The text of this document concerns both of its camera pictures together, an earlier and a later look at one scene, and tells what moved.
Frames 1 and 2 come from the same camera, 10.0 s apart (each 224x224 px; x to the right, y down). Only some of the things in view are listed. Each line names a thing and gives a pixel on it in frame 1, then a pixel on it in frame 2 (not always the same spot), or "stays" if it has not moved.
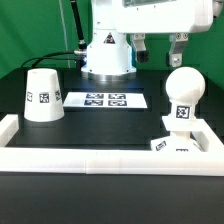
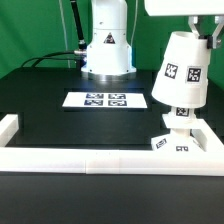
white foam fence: [106, 160] stays
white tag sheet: [105, 100] stays
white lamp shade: [43, 97] -> [182, 73]
